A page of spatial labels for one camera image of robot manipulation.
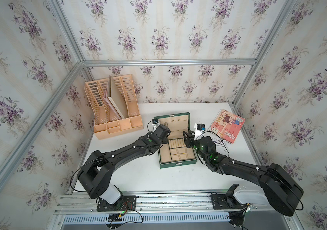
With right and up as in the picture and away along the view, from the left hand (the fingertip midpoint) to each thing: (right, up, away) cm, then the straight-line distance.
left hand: (166, 137), depth 86 cm
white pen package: (+36, -5, +9) cm, 38 cm away
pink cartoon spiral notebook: (+46, +5, +19) cm, 50 cm away
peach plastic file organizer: (-33, +20, +2) cm, 39 cm away
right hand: (+13, +4, -4) cm, 14 cm away
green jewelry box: (+6, -10, +2) cm, 12 cm away
